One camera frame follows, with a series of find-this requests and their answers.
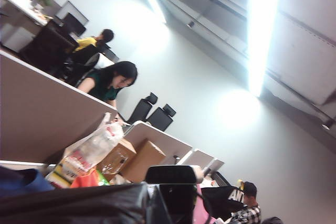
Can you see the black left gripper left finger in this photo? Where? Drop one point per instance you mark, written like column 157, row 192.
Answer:
column 137, row 209

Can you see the black ceiling spotlight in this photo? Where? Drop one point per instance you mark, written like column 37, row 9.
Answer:
column 326, row 125

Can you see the clear plastic snack bag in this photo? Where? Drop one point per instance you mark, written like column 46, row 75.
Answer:
column 97, row 140

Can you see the blue rubber clog slipper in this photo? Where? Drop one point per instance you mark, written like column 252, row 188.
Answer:
column 26, row 182

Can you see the white office chair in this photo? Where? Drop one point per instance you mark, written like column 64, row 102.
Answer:
column 103, row 61

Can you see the person in yellow shirt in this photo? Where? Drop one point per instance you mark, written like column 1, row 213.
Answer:
column 88, row 42

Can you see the black computer monitor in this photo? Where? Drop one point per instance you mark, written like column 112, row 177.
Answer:
column 74, row 24

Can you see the black chair with headrest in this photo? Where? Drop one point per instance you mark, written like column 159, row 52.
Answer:
column 170, row 174

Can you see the beige desk partition panel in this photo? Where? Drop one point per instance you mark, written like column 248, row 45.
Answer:
column 216, row 165
column 157, row 137
column 199, row 157

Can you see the brown cardboard box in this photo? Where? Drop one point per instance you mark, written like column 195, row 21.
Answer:
column 118, row 151
column 147, row 158

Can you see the white drawer cabinet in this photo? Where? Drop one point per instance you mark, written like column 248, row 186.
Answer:
column 18, row 37

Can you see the black mesh office chair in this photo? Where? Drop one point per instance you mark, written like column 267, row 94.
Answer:
column 143, row 108
column 160, row 119

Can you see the white office desk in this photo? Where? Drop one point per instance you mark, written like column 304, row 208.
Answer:
column 18, row 1

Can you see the man in plaid shirt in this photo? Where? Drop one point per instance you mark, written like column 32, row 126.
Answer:
column 249, row 208

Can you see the black plastic garbage bag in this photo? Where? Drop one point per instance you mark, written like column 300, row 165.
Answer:
column 78, row 203

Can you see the white partition base trim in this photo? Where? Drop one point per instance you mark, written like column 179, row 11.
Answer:
column 23, row 164

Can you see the orange red plastic bag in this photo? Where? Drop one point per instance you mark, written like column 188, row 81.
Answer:
column 86, row 180

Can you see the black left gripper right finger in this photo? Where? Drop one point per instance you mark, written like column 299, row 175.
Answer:
column 161, row 211

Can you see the woman in green shirt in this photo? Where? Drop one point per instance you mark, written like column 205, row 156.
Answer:
column 105, row 85

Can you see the yellow snack package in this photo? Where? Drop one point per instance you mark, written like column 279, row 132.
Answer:
column 61, row 175

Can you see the black cloth white letters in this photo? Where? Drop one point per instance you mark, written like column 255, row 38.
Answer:
column 218, row 197

